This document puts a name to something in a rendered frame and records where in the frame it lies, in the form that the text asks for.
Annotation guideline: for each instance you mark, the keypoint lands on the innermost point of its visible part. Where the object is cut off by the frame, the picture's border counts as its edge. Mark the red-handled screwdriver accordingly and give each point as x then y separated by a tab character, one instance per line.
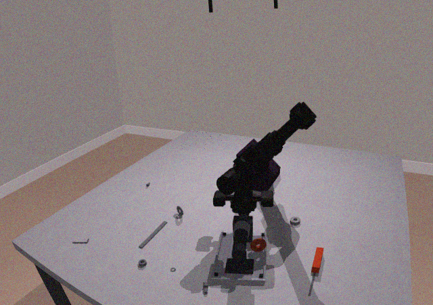
316	265

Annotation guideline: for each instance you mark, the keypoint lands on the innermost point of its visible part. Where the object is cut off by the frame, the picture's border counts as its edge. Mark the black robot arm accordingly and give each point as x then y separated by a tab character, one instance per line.
257	158

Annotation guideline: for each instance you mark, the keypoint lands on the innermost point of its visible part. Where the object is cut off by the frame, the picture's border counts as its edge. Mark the grey flat bar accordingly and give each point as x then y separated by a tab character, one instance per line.
152	235

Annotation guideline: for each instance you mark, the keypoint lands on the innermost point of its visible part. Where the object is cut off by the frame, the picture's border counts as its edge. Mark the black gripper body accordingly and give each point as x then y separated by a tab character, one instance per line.
265	199

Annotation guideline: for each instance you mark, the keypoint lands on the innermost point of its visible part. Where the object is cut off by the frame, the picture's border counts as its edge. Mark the red-brown ring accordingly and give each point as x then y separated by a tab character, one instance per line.
260	247

